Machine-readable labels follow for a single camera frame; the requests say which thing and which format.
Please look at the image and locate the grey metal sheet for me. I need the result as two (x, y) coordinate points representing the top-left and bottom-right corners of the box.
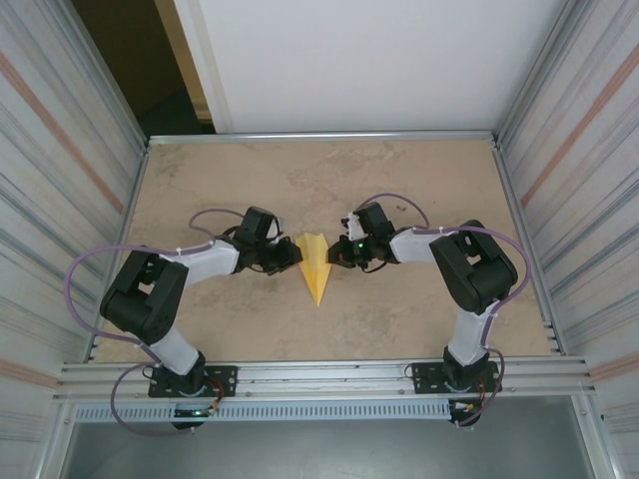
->
(59, 421), (598, 479)

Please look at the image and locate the yellow paper sheet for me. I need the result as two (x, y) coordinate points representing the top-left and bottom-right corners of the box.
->
(295, 232), (333, 305)

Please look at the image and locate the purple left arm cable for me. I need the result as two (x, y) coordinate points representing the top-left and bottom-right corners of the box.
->
(66, 208), (249, 436)

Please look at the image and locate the aluminium table frame rail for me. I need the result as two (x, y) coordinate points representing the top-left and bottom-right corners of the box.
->
(91, 142), (151, 361)
(492, 142), (568, 356)
(147, 130), (502, 148)

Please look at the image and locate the aluminium frame post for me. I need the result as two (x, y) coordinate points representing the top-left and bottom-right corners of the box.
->
(491, 0), (593, 141)
(64, 0), (150, 147)

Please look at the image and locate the grey slotted cable duct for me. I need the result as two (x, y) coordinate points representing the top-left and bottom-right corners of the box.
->
(73, 401), (453, 423)

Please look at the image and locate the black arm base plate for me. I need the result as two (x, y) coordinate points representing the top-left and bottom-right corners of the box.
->
(148, 365), (239, 399)
(410, 359), (501, 396)

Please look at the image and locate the corrugated plastic side panel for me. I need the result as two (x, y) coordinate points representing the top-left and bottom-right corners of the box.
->
(0, 0), (146, 479)
(498, 0), (639, 479)

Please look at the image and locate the small controller board with wires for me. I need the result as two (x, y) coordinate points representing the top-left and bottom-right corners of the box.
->
(447, 398), (488, 429)
(171, 404), (222, 431)

